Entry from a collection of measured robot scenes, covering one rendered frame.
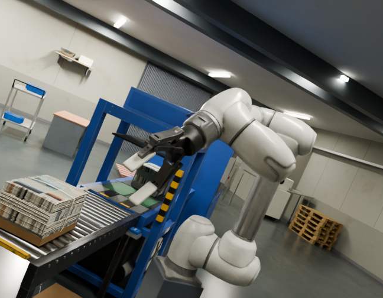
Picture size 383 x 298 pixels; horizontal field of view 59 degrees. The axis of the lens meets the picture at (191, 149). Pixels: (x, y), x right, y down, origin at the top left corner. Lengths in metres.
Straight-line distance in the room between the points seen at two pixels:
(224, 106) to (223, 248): 0.76
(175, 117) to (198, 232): 1.57
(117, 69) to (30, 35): 2.57
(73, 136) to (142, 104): 4.76
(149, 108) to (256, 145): 2.17
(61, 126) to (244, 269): 6.55
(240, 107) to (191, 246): 0.79
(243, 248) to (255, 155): 0.67
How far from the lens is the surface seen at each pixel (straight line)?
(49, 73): 10.98
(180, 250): 1.53
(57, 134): 7.70
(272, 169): 0.88
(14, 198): 1.88
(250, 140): 0.87
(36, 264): 1.73
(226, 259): 1.49
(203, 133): 0.84
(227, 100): 0.90
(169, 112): 2.92
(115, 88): 11.08
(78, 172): 3.11
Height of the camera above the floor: 1.64
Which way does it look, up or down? 4 degrees down
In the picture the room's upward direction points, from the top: 23 degrees clockwise
